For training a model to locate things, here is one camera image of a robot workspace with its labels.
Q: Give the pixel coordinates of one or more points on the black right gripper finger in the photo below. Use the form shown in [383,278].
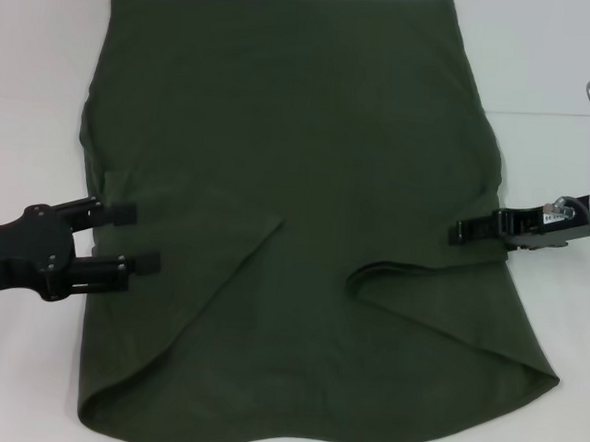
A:
[480,230]

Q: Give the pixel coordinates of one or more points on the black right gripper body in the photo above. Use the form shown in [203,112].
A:
[535,228]

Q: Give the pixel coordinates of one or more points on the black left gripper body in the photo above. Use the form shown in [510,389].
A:
[17,256]

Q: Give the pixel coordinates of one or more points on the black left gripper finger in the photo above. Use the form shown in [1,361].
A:
[125,215]
[101,274]

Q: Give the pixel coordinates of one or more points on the dark green shirt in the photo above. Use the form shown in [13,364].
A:
[289,155]

